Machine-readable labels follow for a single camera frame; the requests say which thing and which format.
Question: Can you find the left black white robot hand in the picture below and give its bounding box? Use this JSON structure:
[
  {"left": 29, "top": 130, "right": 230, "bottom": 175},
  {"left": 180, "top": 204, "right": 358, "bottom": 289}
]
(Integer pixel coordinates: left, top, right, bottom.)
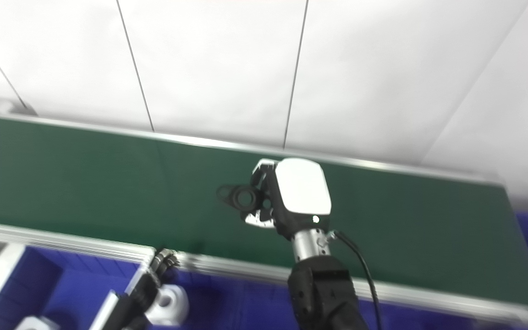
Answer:
[{"left": 89, "top": 247, "right": 181, "bottom": 330}]

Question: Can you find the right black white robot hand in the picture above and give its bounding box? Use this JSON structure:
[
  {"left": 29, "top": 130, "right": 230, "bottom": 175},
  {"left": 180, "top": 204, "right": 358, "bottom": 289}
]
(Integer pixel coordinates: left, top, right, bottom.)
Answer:
[{"left": 245, "top": 158, "right": 333, "bottom": 242}]

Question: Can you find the black oval flange part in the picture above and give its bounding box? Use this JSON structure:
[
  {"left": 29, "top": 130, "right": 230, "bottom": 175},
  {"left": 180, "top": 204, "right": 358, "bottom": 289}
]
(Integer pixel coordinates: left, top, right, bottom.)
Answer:
[{"left": 216, "top": 183, "right": 263, "bottom": 213}]

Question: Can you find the white cube part with hole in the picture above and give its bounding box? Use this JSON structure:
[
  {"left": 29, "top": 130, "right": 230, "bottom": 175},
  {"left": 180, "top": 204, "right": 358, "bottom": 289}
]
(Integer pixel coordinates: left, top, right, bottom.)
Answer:
[
  {"left": 144, "top": 284, "right": 190, "bottom": 327},
  {"left": 14, "top": 316, "right": 61, "bottom": 330}
]

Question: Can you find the green conveyor belt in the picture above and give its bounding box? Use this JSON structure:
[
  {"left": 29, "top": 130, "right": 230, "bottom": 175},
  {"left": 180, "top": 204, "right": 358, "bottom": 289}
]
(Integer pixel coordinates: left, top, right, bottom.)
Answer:
[{"left": 0, "top": 114, "right": 528, "bottom": 308}]

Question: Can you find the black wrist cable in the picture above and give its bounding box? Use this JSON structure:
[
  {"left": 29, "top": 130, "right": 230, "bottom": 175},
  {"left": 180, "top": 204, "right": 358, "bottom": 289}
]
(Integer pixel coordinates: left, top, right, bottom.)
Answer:
[{"left": 328, "top": 230, "right": 384, "bottom": 330}]

